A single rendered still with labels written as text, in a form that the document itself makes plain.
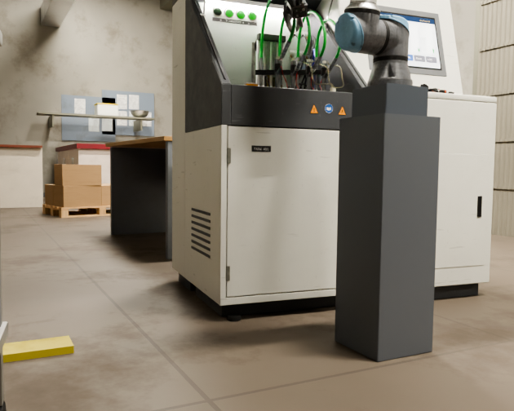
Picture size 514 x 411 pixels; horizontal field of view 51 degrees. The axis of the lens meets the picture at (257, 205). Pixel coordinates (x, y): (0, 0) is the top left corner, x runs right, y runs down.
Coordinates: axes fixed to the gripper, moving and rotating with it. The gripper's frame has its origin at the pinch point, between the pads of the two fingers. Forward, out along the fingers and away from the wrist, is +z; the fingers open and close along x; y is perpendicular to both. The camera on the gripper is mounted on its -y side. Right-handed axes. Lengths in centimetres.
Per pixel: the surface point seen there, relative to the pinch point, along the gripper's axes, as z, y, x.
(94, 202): 370, -283, -158
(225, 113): 11, 34, -38
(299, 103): 15.9, 30.2, -6.4
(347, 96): 19.7, 27.4, 15.8
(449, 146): 50, 40, 65
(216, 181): 33, 48, -47
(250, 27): 19.8, -38.7, -9.3
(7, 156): 406, -443, -279
